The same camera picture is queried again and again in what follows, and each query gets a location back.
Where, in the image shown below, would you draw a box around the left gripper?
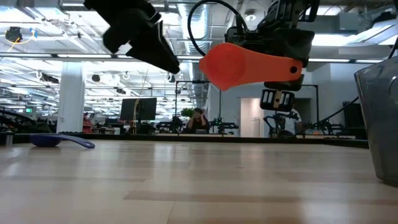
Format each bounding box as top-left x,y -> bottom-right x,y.
83,0 -> 181,74

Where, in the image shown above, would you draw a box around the small background plant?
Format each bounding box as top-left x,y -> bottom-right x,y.
179,108 -> 196,119

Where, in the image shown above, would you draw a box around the black metal table frame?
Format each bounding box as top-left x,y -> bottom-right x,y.
0,130 -> 370,149

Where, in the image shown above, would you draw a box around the person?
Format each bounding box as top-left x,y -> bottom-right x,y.
279,104 -> 304,135
185,107 -> 210,134

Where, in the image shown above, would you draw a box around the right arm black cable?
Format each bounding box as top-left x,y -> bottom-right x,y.
187,0 -> 249,57

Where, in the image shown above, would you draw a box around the ceiling cable reel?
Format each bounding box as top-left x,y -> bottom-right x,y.
4,26 -> 24,43

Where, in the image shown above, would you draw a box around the grey plastic basket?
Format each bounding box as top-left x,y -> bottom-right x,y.
354,55 -> 398,187

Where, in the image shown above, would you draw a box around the long ceiling light bar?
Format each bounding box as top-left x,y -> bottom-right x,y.
0,52 -> 203,62

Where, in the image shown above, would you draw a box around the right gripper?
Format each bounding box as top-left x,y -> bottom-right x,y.
225,18 -> 315,91

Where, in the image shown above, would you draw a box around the black computer monitor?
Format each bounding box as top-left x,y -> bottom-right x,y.
119,97 -> 158,122

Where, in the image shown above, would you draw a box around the black background station frame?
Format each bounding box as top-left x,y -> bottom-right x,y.
175,80 -> 223,125

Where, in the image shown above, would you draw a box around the small dark blue measuring cup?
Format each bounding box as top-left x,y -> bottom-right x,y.
30,133 -> 96,149

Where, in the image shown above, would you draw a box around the orange measuring cup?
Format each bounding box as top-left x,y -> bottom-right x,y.
198,42 -> 304,91

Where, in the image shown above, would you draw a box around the silver ventilation duct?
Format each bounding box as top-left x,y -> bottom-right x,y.
177,0 -> 214,110

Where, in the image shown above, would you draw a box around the black cabinets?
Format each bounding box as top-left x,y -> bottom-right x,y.
343,101 -> 368,139

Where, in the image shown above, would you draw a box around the white square pillar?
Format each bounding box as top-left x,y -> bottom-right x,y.
57,61 -> 86,134

